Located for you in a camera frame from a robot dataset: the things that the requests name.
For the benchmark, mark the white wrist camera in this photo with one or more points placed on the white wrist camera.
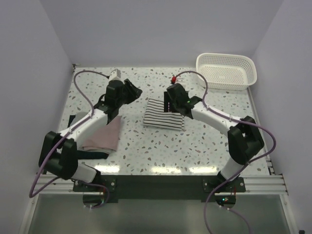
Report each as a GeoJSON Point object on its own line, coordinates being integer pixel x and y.
{"type": "Point", "coordinates": [115, 75]}
{"type": "Point", "coordinates": [175, 80]}

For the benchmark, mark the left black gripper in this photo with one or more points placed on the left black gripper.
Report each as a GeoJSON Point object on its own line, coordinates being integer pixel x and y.
{"type": "Point", "coordinates": [134, 92]}

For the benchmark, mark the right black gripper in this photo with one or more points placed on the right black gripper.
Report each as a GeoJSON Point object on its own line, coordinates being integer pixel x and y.
{"type": "Point", "coordinates": [168, 104]}

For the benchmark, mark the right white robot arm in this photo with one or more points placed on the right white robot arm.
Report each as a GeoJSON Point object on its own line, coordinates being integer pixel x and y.
{"type": "Point", "coordinates": [244, 138]}

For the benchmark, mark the pink folded tank top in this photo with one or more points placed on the pink folded tank top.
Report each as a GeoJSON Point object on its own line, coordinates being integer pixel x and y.
{"type": "Point", "coordinates": [105, 139]}

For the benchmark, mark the grey folded tank top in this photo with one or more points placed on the grey folded tank top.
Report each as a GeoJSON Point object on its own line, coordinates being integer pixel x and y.
{"type": "Point", "coordinates": [79, 116]}

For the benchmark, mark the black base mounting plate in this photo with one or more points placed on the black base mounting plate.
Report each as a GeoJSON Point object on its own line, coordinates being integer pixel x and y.
{"type": "Point", "coordinates": [112, 188]}

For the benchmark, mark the black white striped tank top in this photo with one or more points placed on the black white striped tank top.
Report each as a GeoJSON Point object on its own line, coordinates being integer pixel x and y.
{"type": "Point", "coordinates": [156, 117]}

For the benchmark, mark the white plastic basket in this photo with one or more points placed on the white plastic basket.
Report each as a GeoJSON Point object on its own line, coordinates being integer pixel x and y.
{"type": "Point", "coordinates": [225, 71]}

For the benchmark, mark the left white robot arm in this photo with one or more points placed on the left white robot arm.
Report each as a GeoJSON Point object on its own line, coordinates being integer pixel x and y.
{"type": "Point", "coordinates": [59, 150]}

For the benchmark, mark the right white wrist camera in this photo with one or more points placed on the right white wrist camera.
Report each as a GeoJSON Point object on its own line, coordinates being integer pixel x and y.
{"type": "Point", "coordinates": [175, 80]}

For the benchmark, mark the navy folded tank top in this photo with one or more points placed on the navy folded tank top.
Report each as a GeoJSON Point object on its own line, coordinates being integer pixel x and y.
{"type": "Point", "coordinates": [84, 155]}

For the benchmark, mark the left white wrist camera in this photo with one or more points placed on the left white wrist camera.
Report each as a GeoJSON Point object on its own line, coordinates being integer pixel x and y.
{"type": "Point", "coordinates": [115, 75]}

